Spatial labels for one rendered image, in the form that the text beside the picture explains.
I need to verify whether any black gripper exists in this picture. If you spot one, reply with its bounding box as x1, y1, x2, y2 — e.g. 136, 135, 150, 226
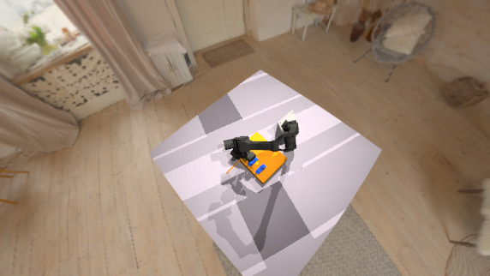
242, 151, 256, 162

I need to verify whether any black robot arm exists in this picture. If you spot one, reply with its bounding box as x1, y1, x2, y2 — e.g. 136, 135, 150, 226
224, 119, 299, 159

